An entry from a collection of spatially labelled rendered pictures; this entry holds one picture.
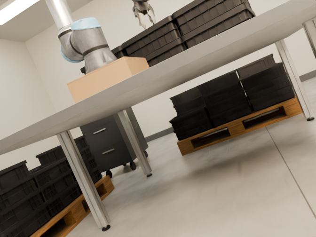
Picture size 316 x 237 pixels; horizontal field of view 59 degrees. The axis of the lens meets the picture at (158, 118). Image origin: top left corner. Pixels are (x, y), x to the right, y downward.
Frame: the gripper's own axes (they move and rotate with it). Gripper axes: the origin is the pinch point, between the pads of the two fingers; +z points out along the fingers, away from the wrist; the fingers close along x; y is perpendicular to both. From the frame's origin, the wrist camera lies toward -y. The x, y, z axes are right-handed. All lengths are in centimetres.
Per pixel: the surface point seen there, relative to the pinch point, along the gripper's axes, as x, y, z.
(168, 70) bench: 26, -64, 34
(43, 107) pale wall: 88, 429, -37
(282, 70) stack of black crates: -130, 61, 54
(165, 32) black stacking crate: 4.3, -24.9, 12.6
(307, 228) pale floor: 1, -65, 100
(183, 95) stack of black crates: -70, 151, 42
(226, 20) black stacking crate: -15, -44, 20
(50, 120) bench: 65, -37, 34
